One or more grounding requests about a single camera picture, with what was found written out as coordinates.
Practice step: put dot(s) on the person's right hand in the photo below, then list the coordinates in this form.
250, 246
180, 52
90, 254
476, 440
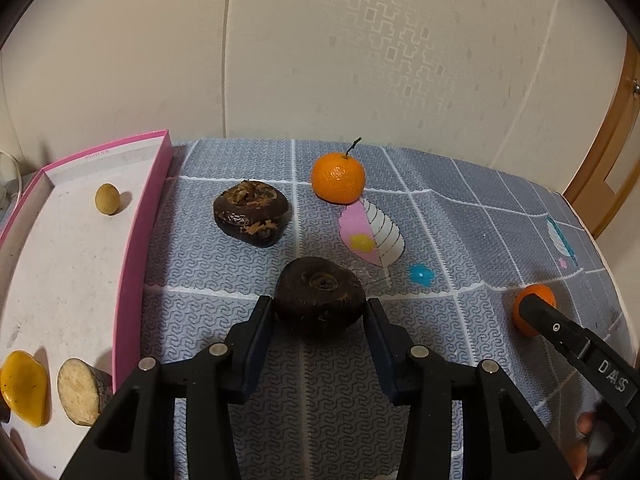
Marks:
577, 456

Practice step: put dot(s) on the yellow fruit piece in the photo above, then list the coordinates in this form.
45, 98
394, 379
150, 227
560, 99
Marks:
24, 387

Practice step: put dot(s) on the dark brown dried fruit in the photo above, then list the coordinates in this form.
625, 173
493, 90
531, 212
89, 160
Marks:
317, 300

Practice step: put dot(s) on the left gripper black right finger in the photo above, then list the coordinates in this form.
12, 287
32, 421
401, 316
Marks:
414, 376

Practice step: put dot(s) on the small orange with stem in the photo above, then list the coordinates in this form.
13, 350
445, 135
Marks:
338, 177

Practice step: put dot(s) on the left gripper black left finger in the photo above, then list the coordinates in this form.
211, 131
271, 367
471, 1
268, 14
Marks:
224, 374

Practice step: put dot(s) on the grey patterned tablecloth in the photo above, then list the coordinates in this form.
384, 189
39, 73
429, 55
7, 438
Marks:
474, 237

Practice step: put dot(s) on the dark wrinkled dried fruit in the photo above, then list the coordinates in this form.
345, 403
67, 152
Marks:
253, 212

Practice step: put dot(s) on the pink white cardboard box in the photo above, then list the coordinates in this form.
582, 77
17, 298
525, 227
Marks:
71, 277

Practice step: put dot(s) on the wooden door frame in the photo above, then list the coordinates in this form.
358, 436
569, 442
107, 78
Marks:
595, 201

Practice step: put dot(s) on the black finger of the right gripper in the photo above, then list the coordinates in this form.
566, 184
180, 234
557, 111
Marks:
606, 370

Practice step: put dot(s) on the large orange mandarin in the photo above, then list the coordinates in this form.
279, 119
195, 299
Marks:
527, 305

